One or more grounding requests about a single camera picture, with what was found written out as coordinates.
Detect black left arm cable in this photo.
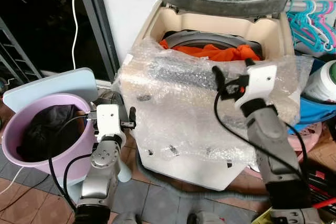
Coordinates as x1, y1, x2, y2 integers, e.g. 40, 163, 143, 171
48, 111, 98, 212

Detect cream top-load washing machine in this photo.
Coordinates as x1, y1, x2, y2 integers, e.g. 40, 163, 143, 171
120, 0, 302, 191

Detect yellow plastic container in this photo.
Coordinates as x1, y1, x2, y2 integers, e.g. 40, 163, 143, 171
252, 208, 275, 224

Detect dark metal rack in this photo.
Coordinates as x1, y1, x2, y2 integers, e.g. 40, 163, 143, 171
0, 16, 44, 81

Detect white jar green lid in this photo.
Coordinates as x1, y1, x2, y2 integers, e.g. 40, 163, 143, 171
304, 60, 336, 103

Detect pink plastic hanger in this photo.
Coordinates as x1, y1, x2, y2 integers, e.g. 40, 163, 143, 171
319, 1, 336, 47

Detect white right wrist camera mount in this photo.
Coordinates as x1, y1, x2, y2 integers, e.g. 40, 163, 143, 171
238, 62, 278, 107

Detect orange clothes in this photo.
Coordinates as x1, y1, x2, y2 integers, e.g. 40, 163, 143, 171
159, 39, 262, 62

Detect pink plastic stool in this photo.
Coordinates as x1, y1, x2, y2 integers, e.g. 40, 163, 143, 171
247, 119, 322, 178

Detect blue plastic basin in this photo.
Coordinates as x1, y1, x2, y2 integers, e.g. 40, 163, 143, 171
298, 56, 336, 126

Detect white hanging cable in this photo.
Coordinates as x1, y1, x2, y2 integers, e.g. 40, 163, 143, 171
70, 0, 80, 70

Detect clear bubble wrap sheet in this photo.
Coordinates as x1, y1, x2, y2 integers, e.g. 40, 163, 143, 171
117, 39, 314, 165

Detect dark grey door frame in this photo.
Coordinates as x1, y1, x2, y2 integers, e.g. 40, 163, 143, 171
79, 0, 119, 81

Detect red and black tool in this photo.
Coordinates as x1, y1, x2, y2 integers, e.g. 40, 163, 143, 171
303, 165, 336, 210

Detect purple plastic bucket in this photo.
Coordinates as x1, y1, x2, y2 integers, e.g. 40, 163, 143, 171
2, 93, 98, 173

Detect light blue plastic stool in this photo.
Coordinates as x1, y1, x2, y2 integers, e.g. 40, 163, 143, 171
3, 68, 133, 184

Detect dark clothes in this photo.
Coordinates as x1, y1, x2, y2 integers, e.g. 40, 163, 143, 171
18, 104, 86, 162

